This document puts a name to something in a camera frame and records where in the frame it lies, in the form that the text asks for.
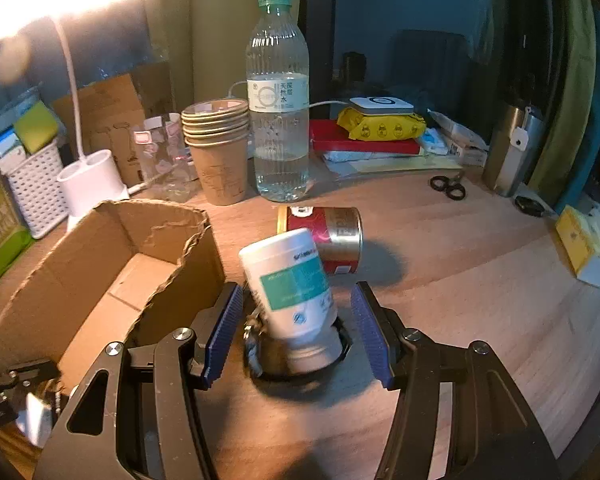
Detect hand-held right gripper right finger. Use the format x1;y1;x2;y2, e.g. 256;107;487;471
350;281;563;480

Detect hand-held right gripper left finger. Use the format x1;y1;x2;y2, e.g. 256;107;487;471
32;282;244;480

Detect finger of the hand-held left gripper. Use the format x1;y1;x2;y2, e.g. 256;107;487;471
0;357;63;428

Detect metal keys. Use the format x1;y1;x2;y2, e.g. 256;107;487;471
243;310;266;356

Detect black tape roll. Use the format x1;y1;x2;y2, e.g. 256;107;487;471
243;317;353;386

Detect white pill bottle teal label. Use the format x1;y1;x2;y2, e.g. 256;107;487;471
238;228;343;373

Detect red tin can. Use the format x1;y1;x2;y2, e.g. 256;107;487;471
276;205;363;277

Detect cardboard box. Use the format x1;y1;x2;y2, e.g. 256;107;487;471
0;199;226;396

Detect green patterned bag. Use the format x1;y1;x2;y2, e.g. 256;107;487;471
0;125;36;286

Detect stack of brown paper cups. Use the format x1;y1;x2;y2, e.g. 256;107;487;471
181;100;251;207

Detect black scissors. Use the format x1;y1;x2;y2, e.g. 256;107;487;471
429;172;467;201

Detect pale yellow envelope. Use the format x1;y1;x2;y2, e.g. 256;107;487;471
322;150;463;181

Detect clear water bottle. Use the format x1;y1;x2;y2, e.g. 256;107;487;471
245;0;313;203

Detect clear glass cup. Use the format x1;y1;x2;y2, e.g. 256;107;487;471
130;112;201;201

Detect white plastic basket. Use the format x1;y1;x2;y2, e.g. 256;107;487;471
0;140;71;240

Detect red book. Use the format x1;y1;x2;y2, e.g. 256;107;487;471
309;119;422;156

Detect blue white packet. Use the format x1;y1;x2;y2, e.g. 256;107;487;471
420;127;451;156

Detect black car key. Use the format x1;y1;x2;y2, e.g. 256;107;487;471
514;195;556;218

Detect white desk lamp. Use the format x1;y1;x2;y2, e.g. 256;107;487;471
0;0;148;233

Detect yellow wipes pack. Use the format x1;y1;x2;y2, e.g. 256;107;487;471
336;106;427;142

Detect white medicine boxes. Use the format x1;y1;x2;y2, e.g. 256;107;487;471
427;110;488;166

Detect steel tumbler with tag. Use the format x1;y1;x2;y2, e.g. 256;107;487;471
482;100;546;198

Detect yellow tissue box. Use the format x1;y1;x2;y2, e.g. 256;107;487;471
555;205;600;288

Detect white power bank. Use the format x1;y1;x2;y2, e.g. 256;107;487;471
349;96;415;117

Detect brown printed carton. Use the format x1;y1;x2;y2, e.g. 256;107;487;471
52;74;148;188

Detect yellow green sponge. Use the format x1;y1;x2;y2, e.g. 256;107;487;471
12;101;60;155

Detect yellow curtain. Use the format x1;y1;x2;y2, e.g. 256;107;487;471
527;0;598;196
145;0;306;111

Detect dark glass sliding door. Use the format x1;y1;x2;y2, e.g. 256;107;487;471
300;0;531;126

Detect teal and grey curtain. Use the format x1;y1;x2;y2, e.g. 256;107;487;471
0;0;153;111

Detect white plug with cable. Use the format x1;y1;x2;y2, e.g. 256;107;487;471
227;80;251;106

